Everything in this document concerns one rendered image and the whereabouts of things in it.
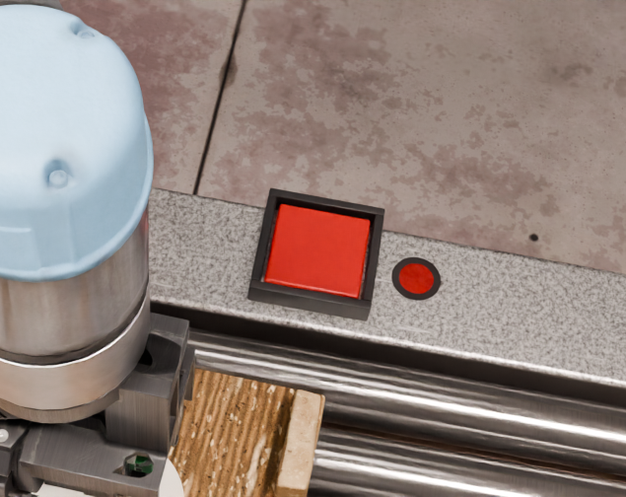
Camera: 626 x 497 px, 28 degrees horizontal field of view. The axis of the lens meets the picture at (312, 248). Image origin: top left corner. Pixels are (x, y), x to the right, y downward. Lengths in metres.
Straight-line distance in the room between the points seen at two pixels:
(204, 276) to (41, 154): 0.42
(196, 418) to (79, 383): 0.25
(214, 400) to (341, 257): 0.13
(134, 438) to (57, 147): 0.21
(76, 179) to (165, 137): 1.61
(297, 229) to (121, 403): 0.30
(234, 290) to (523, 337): 0.18
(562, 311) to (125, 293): 0.43
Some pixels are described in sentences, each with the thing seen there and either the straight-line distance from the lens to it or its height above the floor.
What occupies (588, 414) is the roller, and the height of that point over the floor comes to 0.92.
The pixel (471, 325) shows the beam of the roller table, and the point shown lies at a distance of 0.79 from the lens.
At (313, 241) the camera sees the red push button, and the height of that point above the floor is 0.93.
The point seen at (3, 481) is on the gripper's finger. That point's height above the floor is 1.06.
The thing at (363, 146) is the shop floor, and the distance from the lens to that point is 1.99.
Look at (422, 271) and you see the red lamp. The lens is 0.80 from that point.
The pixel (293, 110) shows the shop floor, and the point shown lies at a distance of 2.02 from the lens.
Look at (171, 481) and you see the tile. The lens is 0.69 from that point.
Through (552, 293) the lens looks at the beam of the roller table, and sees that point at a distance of 0.81.
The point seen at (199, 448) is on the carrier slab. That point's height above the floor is 0.94.
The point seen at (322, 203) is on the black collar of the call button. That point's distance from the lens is 0.79.
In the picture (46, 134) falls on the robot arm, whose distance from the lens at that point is 0.37.
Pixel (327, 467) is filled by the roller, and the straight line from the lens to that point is 0.73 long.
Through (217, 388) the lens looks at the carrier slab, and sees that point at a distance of 0.72.
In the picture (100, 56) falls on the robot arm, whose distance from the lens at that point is 0.39.
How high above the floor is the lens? 1.59
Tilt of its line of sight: 58 degrees down
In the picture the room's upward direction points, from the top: 11 degrees clockwise
